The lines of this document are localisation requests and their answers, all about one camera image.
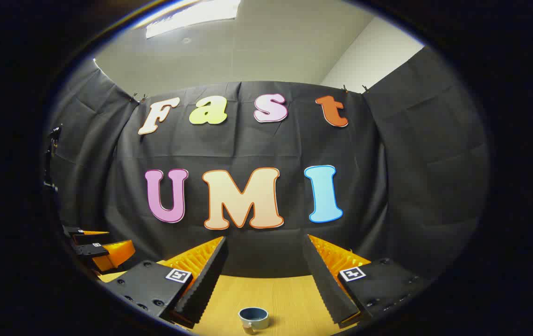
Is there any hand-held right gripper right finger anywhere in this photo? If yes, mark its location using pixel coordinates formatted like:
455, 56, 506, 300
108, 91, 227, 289
303, 233, 428, 327

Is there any wooden desktop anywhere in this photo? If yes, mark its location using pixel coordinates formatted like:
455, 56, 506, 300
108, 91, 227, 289
98, 257, 358, 336

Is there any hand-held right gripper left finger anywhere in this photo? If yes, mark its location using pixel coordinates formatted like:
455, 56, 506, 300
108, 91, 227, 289
100, 236, 229, 329

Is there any ceiling light panel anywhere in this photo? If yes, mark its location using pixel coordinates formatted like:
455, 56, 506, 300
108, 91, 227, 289
145, 0, 241, 39

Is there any pale blue cup wooden handle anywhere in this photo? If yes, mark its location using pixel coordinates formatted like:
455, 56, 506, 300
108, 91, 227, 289
238, 307, 269, 335

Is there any black backdrop cloth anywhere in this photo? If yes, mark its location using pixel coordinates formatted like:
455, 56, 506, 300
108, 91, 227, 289
45, 47, 490, 280

